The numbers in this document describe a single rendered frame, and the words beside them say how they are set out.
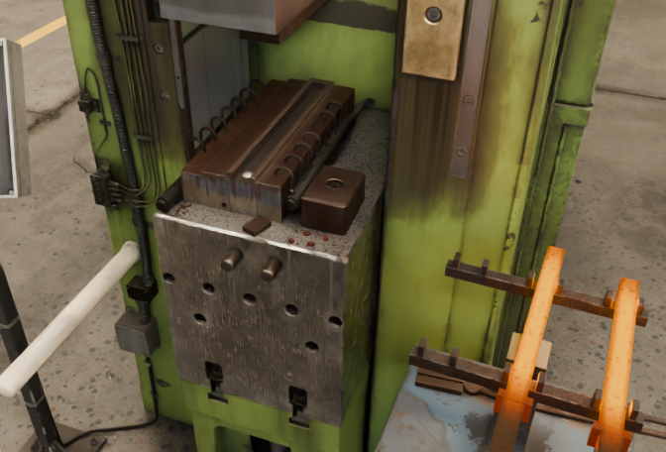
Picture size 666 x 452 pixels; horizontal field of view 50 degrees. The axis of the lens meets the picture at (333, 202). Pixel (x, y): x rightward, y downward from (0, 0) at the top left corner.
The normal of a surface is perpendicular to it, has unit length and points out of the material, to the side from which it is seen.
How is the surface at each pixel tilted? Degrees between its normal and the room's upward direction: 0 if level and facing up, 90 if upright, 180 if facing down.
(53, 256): 0
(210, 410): 90
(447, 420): 0
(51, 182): 0
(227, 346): 90
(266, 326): 90
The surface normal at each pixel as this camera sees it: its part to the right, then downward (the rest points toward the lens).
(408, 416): 0.02, -0.82
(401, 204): -0.33, 0.54
